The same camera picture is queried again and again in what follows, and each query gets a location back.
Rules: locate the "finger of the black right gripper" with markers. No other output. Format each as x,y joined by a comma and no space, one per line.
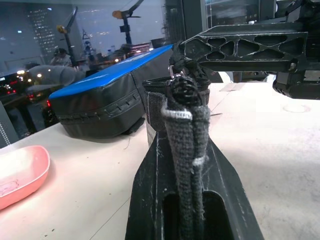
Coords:
247,51
250,69

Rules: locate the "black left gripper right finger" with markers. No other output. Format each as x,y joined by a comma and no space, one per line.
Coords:
225,200

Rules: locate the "person in white shirt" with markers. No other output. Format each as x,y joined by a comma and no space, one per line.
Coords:
61,58

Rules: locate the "round white table grommet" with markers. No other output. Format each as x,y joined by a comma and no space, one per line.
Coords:
296,109

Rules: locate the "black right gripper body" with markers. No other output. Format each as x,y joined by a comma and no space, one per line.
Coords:
310,75

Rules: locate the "black stand with yellow joint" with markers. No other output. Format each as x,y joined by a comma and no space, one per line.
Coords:
68,37
127,27

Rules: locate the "dark window frame post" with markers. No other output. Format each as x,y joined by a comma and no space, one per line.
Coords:
190,17

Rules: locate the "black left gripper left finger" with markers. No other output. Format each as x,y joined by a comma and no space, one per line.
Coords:
152,190

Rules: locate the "pink plastic tray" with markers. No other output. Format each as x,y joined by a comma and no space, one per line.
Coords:
22,170

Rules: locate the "black bag with blue top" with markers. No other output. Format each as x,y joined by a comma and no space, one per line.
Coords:
100,105

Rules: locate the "dark grey knitted sock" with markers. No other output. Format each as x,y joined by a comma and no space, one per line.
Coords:
185,140

